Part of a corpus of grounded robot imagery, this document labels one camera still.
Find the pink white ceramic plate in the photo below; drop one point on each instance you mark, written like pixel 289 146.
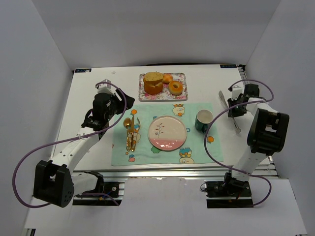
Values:
pixel 167 133

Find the orange glazed donut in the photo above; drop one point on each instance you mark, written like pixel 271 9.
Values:
pixel 175 87

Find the mint cartoon placemat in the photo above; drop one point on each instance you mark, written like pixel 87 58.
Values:
pixel 197 149

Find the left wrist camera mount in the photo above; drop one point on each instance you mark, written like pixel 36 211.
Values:
pixel 104 87

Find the gold fork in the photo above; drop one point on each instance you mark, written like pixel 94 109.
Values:
pixel 136 134

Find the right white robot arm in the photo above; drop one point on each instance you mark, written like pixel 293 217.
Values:
pixel 266 135

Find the left blue table label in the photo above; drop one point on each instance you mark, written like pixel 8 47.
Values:
pixel 83 70

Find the gold knife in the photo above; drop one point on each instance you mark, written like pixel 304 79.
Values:
pixel 132 132

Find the large orange sponge cake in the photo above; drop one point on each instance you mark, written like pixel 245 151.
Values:
pixel 153 88

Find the gold spoon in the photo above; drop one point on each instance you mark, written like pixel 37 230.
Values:
pixel 127 123

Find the seeded bread slice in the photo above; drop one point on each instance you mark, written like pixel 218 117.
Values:
pixel 153 77

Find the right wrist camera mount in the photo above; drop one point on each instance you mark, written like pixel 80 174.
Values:
pixel 235 90

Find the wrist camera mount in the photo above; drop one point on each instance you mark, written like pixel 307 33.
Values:
pixel 235 90
pixel 104 87

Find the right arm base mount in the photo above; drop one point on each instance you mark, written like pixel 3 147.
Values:
pixel 219 196

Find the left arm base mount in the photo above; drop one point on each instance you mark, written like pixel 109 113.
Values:
pixel 93 189

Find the right blue table label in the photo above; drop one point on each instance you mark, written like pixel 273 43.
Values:
pixel 228 66

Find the floral rectangular tray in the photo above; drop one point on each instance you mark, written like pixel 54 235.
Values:
pixel 165 95

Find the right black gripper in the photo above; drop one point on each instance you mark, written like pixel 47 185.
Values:
pixel 236 111

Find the small round bun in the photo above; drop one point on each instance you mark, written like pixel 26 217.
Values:
pixel 167 78

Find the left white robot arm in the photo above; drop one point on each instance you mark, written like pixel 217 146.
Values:
pixel 54 182

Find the blue table label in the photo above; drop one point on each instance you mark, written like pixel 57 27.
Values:
pixel 83 70
pixel 228 66

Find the green ceramic mug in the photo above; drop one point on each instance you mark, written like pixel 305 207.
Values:
pixel 202 120

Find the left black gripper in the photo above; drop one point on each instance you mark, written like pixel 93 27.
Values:
pixel 120 101

